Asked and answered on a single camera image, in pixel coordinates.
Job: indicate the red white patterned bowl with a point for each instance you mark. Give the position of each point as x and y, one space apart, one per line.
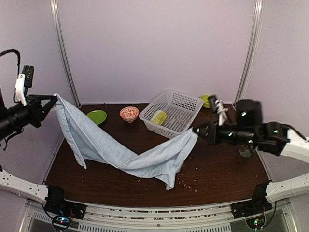
129 114

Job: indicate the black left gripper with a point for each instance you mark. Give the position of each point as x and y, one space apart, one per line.
37 113

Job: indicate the right aluminium corner post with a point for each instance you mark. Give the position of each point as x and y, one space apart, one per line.
253 43

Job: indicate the left aluminium corner post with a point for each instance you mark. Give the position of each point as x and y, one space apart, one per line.
63 52

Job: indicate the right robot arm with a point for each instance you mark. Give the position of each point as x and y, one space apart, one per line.
251 132

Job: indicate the green round plate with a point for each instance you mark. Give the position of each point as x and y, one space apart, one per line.
97 116

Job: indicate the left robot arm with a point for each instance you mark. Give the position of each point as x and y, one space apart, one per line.
13 119

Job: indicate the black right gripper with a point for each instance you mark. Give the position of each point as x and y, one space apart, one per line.
213 136

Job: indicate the light blue towel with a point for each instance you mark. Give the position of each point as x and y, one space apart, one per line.
89 142

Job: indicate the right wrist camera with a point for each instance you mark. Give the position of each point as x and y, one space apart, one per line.
217 107

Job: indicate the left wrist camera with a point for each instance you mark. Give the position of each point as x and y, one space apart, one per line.
23 83

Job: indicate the white perforated plastic basket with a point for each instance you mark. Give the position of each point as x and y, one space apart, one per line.
181 110

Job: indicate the aluminium corner post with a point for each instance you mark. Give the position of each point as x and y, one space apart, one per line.
253 43
63 52

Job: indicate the aluminium front rail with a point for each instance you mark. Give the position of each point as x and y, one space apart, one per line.
202 218

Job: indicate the small lime green bowl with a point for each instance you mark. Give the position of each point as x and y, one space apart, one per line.
206 103

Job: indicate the green crocodile pattern towel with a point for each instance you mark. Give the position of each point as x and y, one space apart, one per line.
159 117

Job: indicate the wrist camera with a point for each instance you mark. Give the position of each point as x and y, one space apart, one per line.
23 83
217 107

